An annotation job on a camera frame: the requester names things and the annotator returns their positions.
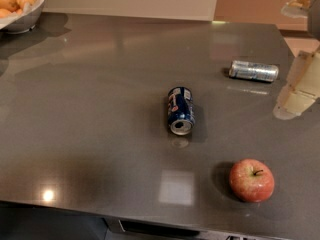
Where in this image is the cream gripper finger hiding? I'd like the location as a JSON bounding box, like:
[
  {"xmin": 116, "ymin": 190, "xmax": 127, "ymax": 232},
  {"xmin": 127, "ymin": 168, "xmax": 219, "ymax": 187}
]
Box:
[
  {"xmin": 281, "ymin": 0, "xmax": 311, "ymax": 18},
  {"xmin": 273, "ymin": 50, "xmax": 320, "ymax": 120}
]

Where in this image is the blue pepsi can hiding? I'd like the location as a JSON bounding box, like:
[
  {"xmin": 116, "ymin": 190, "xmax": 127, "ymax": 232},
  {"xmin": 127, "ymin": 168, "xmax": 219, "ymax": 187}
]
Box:
[{"xmin": 167, "ymin": 87, "xmax": 195, "ymax": 136}]

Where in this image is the silver energy drink can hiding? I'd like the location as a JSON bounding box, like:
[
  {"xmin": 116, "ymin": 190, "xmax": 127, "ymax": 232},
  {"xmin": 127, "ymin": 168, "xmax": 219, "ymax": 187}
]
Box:
[{"xmin": 229, "ymin": 60, "xmax": 279, "ymax": 83}]

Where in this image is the red apple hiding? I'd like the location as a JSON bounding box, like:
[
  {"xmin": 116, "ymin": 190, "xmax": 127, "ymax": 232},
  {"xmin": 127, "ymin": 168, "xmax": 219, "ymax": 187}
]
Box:
[{"xmin": 229, "ymin": 159, "xmax": 275, "ymax": 203}]

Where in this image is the orange fruit middle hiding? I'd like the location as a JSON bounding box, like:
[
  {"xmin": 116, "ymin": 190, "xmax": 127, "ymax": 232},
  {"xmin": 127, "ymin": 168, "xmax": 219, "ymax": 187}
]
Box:
[{"xmin": 17, "ymin": 0, "xmax": 36, "ymax": 9}]

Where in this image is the orange fruit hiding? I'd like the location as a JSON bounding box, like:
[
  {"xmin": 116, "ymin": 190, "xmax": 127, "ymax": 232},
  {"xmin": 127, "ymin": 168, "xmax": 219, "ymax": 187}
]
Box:
[
  {"xmin": 17, "ymin": 0, "xmax": 36, "ymax": 9},
  {"xmin": 0, "ymin": 0, "xmax": 19, "ymax": 12},
  {"xmin": 0, "ymin": 8, "xmax": 11, "ymax": 18}
]

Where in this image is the white fruit bowl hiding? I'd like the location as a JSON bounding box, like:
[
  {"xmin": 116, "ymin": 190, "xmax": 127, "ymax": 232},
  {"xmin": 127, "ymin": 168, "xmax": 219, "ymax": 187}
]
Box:
[{"xmin": 0, "ymin": 0, "xmax": 48, "ymax": 35}]

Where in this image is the orange fruit bottom left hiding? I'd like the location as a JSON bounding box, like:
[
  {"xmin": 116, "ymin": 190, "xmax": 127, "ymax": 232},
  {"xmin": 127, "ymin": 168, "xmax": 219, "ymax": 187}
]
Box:
[{"xmin": 0, "ymin": 8, "xmax": 11, "ymax": 18}]

